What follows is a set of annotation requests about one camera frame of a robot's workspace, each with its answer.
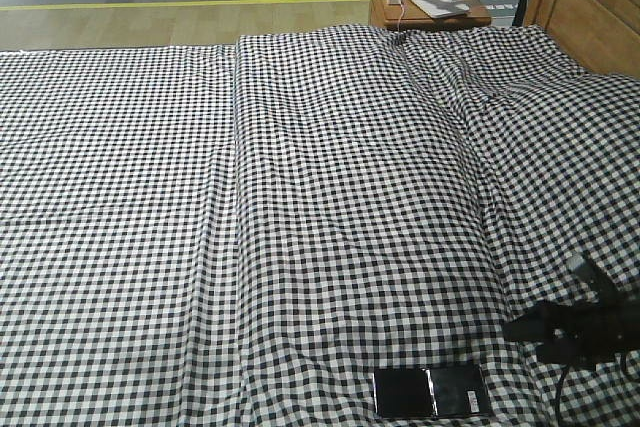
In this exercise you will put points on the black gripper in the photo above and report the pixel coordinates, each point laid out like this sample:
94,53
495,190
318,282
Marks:
596,332

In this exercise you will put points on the black foldable smartphone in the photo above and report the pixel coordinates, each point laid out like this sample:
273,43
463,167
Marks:
457,391

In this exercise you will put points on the checkered duvet on bed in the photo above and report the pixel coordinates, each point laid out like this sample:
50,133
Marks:
399,197

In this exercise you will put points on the wooden headboard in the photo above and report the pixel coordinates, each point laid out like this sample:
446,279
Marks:
602,35

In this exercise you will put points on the wooden nightstand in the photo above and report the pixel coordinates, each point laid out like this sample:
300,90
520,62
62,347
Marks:
408,16

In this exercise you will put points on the black white checkered bedsheet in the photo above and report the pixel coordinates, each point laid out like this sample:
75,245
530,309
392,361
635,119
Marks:
118,274

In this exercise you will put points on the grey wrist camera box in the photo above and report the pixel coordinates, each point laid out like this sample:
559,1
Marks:
590,274

